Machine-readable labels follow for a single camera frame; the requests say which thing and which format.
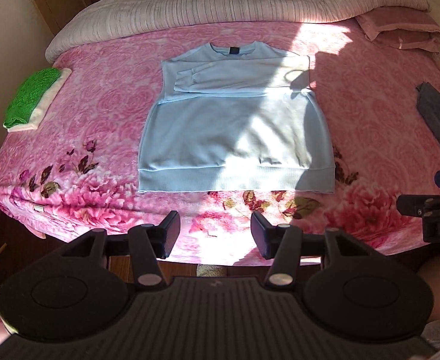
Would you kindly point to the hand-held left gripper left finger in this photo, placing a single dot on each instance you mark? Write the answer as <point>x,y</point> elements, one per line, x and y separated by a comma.
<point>170,234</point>

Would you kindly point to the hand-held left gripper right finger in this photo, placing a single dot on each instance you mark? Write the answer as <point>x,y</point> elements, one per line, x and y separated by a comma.
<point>260,232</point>

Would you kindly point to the light blue sweatshirt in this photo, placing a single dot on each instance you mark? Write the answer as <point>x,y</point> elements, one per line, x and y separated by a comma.
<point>223,131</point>

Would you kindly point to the blue-grey garment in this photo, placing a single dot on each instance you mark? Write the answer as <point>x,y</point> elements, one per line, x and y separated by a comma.
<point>437,120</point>

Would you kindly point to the pink pillow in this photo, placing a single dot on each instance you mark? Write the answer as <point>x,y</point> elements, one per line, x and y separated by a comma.
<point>399,26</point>

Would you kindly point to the pink floral blanket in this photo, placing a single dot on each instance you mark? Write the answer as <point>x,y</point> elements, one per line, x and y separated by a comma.
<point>103,82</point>

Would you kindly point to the folded white cloth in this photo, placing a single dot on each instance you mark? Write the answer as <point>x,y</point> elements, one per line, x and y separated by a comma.
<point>51,97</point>

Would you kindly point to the folded green knit cloth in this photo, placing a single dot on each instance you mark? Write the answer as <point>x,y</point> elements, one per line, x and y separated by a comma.
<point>28,93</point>

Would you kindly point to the striped white duvet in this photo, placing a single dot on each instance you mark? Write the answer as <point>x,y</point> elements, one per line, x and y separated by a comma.
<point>205,3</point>

